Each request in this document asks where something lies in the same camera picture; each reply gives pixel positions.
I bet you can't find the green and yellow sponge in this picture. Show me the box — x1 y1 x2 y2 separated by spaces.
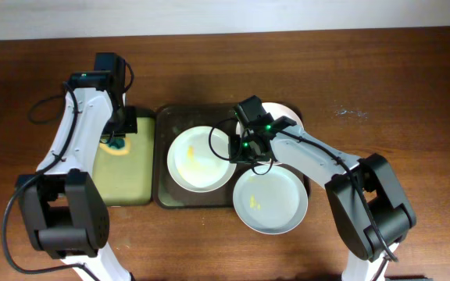
99 137 131 156

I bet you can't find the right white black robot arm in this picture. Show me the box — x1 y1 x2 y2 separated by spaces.
229 96 416 280

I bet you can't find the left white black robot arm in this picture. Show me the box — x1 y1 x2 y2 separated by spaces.
1 52 138 280

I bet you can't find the large dark brown tray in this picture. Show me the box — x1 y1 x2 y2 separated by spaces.
151 101 311 210

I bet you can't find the white plate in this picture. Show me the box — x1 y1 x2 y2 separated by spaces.
166 126 237 193
235 102 304 165

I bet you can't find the light grey plate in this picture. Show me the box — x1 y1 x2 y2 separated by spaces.
233 165 309 235

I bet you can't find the small black soapy water tray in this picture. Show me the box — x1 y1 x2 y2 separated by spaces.
93 108 155 207

